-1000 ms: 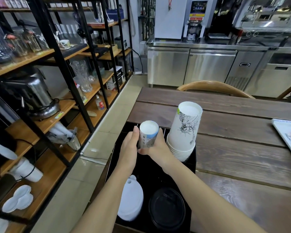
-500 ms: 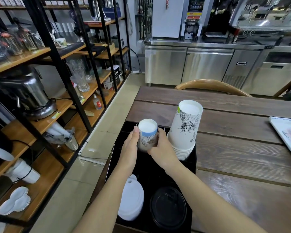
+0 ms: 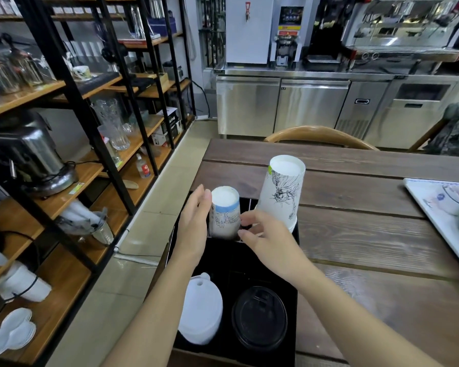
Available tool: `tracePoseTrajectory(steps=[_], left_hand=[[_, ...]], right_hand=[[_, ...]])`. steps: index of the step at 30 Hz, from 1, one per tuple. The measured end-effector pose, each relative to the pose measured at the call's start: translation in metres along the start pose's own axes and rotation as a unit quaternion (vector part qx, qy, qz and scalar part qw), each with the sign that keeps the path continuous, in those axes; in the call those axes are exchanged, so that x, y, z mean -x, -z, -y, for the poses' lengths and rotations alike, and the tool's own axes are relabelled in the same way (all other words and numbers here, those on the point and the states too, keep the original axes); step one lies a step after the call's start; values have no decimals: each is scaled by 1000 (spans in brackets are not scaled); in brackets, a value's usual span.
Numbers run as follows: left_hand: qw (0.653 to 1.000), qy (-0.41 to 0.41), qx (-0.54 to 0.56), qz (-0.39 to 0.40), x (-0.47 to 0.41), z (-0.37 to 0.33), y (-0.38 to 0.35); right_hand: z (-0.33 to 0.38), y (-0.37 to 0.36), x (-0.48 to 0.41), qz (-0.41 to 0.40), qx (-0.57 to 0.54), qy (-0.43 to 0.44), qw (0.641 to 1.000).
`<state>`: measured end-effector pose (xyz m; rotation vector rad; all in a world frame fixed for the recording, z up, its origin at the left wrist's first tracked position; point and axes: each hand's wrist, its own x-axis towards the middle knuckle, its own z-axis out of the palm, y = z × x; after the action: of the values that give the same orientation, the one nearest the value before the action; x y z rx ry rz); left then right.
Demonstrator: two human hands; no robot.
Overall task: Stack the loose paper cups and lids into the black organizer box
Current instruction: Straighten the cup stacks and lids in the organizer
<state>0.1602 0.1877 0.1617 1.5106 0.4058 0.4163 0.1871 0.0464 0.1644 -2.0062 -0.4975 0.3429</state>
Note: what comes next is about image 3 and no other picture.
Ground person's right hand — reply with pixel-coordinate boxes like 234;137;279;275
237;209;315;288

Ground person's left hand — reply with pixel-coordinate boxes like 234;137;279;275
174;184;213;265

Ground small blue-print paper cup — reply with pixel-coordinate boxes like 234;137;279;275
208;186;241;240

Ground person's left forearm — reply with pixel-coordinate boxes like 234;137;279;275
100;256;200;367

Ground person's right forearm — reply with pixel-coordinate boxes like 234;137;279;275
291;264;446;367

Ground black cup and lid organizer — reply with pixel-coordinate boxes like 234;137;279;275
164;195;300;367

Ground tall black-drawing paper cup stack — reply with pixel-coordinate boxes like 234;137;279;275
256;155;306;234

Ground clear sanitizer bottle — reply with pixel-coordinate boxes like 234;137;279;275
135;153;151;179

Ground stack of black lids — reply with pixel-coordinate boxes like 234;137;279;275
231;286;288;352

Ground black and white box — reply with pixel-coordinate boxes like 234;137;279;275
151;107;181;147

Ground stack of white lids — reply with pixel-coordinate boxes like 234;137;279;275
177;273;223;346

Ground clear glass vase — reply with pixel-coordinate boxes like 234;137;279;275
91;97;131;151

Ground black metal wooden shelf unit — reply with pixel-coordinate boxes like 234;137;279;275
0;0;196;367

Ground stainless steel counter cabinet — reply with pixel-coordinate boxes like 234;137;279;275
213;65;459;150

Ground white water boiler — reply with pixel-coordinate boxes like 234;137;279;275
225;0;275;66

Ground blue box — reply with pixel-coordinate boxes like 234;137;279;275
147;17;177;37

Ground stainless steel blender base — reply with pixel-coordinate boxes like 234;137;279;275
0;111;79;198

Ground cup sealing machine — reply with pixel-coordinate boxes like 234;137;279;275
270;0;322;68

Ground white tray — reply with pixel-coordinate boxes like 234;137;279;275
403;178;459;279

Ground wooden chair with camouflage garment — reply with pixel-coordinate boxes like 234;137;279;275
407;117;448;153

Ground stack of white cups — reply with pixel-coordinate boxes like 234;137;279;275
0;261;53;303

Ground camouflage garment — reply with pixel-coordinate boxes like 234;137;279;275
424;100;459;157

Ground pile of white spoons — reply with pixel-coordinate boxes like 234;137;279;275
0;307;37;358

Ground silver espresso machine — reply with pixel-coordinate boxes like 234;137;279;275
340;0;459;71

